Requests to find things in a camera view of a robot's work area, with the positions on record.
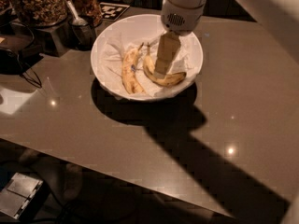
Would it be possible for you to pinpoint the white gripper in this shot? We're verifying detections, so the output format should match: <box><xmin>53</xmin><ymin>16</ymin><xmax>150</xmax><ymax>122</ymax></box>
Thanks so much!
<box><xmin>154</xmin><ymin>0</ymin><xmax>204</xmax><ymax>78</ymax></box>

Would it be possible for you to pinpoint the yellow banana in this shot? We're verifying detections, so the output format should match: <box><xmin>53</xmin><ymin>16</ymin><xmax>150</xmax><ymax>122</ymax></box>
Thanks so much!
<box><xmin>143</xmin><ymin>45</ymin><xmax>186</xmax><ymax>87</ymax></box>
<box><xmin>121</xmin><ymin>45</ymin><xmax>144</xmax><ymax>94</ymax></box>

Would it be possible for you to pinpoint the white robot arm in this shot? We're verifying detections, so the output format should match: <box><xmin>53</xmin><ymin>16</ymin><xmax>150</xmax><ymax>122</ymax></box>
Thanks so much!
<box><xmin>154</xmin><ymin>0</ymin><xmax>206</xmax><ymax>78</ymax></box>

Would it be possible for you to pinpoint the white bowl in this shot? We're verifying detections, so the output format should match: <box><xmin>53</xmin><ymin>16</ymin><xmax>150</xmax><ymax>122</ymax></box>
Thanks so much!
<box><xmin>91</xmin><ymin>14</ymin><xmax>203</xmax><ymax>102</ymax></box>

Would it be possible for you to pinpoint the white paper towel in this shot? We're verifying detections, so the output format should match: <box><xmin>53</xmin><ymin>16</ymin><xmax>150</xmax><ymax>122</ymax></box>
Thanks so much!
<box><xmin>91</xmin><ymin>21</ymin><xmax>203</xmax><ymax>102</ymax></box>

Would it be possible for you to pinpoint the black white fiducial marker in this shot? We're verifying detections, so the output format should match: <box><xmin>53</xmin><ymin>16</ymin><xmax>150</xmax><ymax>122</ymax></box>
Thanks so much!
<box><xmin>100</xmin><ymin>2</ymin><xmax>130</xmax><ymax>21</ymax></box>

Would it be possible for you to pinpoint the black cup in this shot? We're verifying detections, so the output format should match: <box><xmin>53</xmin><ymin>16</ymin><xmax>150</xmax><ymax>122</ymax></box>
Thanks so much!
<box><xmin>68</xmin><ymin>16</ymin><xmax>96</xmax><ymax>50</ymax></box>

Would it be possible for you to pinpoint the small glass snack jar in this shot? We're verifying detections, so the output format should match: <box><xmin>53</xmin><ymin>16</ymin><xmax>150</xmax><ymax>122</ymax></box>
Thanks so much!
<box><xmin>72</xmin><ymin>0</ymin><xmax>102</xmax><ymax>27</ymax></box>

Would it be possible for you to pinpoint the white plastic spoon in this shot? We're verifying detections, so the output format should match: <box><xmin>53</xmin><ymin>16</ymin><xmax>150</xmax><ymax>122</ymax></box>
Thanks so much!
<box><xmin>65</xmin><ymin>0</ymin><xmax>88</xmax><ymax>26</ymax></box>

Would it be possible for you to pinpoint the metal block stand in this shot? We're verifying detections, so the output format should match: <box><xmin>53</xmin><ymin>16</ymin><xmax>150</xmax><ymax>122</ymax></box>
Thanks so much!
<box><xmin>33</xmin><ymin>21</ymin><xmax>72</xmax><ymax>57</ymax></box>

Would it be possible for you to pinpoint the large glass nut jar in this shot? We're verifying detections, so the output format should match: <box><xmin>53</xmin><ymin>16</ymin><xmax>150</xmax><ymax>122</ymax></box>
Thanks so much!
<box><xmin>10</xmin><ymin>0</ymin><xmax>67</xmax><ymax>27</ymax></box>

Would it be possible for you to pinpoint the grey box on floor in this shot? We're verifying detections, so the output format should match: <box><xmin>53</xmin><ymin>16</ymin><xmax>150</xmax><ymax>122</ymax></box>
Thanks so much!
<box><xmin>0</xmin><ymin>173</ymin><xmax>43</xmax><ymax>220</ymax></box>

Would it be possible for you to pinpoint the black device with cable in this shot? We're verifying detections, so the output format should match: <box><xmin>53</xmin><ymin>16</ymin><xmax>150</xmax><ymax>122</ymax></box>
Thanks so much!
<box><xmin>0</xmin><ymin>21</ymin><xmax>43</xmax><ymax>90</ymax></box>

